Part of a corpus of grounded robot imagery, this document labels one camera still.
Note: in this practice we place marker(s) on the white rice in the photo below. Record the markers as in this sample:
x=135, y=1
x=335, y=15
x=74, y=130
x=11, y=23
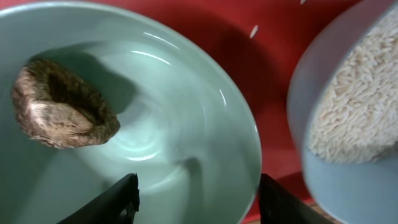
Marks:
x=356, y=119

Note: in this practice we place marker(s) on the light blue rice bowl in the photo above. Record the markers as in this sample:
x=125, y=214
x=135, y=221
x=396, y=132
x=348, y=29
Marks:
x=363, y=193

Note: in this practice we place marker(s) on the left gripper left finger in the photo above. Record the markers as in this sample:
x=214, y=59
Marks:
x=117, y=205

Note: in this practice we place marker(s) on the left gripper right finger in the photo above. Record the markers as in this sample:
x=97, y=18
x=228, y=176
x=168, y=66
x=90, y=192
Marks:
x=278, y=206

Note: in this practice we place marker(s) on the red serving tray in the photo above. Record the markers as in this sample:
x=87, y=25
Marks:
x=264, y=77

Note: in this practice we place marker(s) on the brown food scrap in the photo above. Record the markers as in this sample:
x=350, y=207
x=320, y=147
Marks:
x=59, y=109

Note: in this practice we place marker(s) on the green bowl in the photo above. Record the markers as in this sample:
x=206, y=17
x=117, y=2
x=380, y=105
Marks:
x=155, y=124

